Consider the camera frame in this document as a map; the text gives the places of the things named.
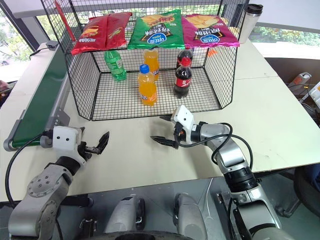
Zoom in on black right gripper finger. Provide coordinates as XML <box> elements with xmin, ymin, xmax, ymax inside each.
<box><xmin>159</xmin><ymin>114</ymin><xmax>176</xmax><ymax>124</ymax></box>
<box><xmin>149</xmin><ymin>135</ymin><xmax>179</xmax><ymax>150</ymax></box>

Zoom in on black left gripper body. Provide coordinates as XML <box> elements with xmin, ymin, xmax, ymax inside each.
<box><xmin>76</xmin><ymin>141</ymin><xmax>101</xmax><ymax>162</ymax></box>

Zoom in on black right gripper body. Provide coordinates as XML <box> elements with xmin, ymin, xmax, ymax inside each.
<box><xmin>173</xmin><ymin>122</ymin><xmax>187</xmax><ymax>147</ymax></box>

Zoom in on green conveyor belt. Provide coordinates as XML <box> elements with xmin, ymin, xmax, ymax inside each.
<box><xmin>3</xmin><ymin>41</ymin><xmax>74</xmax><ymax>152</ymax></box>

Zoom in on grey plastic adapter box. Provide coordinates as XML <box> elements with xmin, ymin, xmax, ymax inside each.
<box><xmin>45</xmin><ymin>40</ymin><xmax>60</xmax><ymax>51</ymax></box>

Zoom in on orange soda bottle blue cap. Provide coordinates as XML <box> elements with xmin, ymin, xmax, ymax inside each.
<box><xmin>137</xmin><ymin>63</ymin><xmax>159</xmax><ymax>107</ymax></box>

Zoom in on cola bottle red cap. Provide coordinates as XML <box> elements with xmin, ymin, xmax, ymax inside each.
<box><xmin>172</xmin><ymin>57</ymin><xmax>194</xmax><ymax>99</ymax></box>

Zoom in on cola bottle black cap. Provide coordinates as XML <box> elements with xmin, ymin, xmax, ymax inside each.
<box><xmin>176</xmin><ymin>47</ymin><xmax>195</xmax><ymax>71</ymax></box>

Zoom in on green soda bottle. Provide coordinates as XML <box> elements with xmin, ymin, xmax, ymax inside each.
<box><xmin>103</xmin><ymin>49</ymin><xmax>128</xmax><ymax>82</ymax></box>

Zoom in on grey rounded robot leg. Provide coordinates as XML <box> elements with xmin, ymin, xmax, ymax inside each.
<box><xmin>103</xmin><ymin>195</ymin><xmax>146</xmax><ymax>235</ymax></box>
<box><xmin>173</xmin><ymin>193</ymin><xmax>209</xmax><ymax>236</ymax></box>

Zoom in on green chip bag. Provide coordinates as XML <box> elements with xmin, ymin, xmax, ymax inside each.
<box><xmin>127</xmin><ymin>9</ymin><xmax>186</xmax><ymax>50</ymax></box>

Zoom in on large red chip bag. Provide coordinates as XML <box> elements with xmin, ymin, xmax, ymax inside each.
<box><xmin>70</xmin><ymin>15</ymin><xmax>112</xmax><ymax>56</ymax></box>

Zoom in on magenta chip bag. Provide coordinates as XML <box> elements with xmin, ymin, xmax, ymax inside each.
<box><xmin>180</xmin><ymin>13</ymin><xmax>241</xmax><ymax>49</ymax></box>

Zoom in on narrow red chip bag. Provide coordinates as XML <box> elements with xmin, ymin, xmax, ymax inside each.
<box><xmin>105</xmin><ymin>11</ymin><xmax>133</xmax><ymax>50</ymax></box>

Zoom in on red bar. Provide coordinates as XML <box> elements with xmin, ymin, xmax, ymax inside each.
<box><xmin>55</xmin><ymin>0</ymin><xmax>76</xmax><ymax>42</ymax></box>

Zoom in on steel travel tumbler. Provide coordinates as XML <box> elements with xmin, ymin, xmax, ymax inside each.
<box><xmin>238</xmin><ymin>3</ymin><xmax>265</xmax><ymax>45</ymax></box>

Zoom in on grey orange equipment box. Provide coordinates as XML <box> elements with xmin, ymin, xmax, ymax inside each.
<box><xmin>286</xmin><ymin>71</ymin><xmax>320</xmax><ymax>107</ymax></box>

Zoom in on black chair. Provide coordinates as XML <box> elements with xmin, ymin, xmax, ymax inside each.
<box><xmin>292</xmin><ymin>164</ymin><xmax>320</xmax><ymax>214</ymax></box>

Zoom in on black wire rack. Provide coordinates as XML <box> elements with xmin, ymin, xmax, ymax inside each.
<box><xmin>41</xmin><ymin>0</ymin><xmax>251</xmax><ymax>122</ymax></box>

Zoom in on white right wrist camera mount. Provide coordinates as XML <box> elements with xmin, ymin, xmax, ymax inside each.
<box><xmin>171</xmin><ymin>104</ymin><xmax>199</xmax><ymax>146</ymax></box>

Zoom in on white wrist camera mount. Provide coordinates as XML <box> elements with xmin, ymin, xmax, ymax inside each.
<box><xmin>171</xmin><ymin>104</ymin><xmax>199</xmax><ymax>146</ymax></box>
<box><xmin>51</xmin><ymin>125</ymin><xmax>84</xmax><ymax>168</ymax></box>

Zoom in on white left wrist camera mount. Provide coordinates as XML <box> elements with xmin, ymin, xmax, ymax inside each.
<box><xmin>51</xmin><ymin>125</ymin><xmax>84</xmax><ymax>168</ymax></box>

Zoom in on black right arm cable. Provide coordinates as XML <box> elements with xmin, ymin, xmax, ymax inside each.
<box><xmin>211</xmin><ymin>122</ymin><xmax>255</xmax><ymax>171</ymax></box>

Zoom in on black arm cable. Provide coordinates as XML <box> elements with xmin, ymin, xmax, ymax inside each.
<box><xmin>4</xmin><ymin>131</ymin><xmax>55</xmax><ymax>209</ymax></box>
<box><xmin>211</xmin><ymin>122</ymin><xmax>255</xmax><ymax>171</ymax></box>

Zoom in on thin white cable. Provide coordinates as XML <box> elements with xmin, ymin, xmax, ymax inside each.
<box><xmin>205</xmin><ymin>176</ymin><xmax>214</xmax><ymax>219</ymax></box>

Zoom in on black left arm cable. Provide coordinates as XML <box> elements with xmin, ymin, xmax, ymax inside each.
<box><xmin>4</xmin><ymin>131</ymin><xmax>55</xmax><ymax>209</ymax></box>

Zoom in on black cable with inline connector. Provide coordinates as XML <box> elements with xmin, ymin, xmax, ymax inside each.
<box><xmin>28</xmin><ymin>47</ymin><xmax>49</xmax><ymax>60</ymax></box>

